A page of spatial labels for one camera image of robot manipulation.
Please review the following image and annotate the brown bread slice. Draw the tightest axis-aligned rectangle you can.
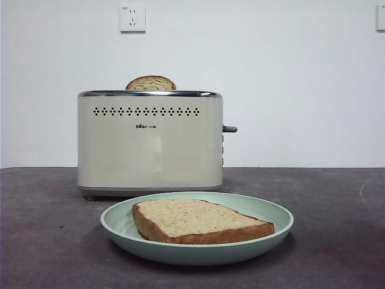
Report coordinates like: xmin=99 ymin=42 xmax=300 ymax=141
xmin=132 ymin=197 xmax=276 ymax=245
xmin=125 ymin=75 xmax=177 ymax=90

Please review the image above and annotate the pale green round plate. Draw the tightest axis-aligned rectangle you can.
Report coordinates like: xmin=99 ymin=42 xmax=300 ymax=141
xmin=100 ymin=191 xmax=295 ymax=266

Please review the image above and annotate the cream two-slot toaster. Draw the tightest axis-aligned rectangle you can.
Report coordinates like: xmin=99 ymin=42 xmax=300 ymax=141
xmin=77 ymin=89 xmax=224 ymax=202

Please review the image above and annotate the white wall socket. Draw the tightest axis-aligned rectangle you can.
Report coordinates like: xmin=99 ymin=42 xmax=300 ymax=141
xmin=120 ymin=5 xmax=147 ymax=34

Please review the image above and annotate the white wall plate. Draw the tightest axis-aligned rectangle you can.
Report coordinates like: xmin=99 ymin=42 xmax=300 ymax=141
xmin=376 ymin=4 xmax=385 ymax=32

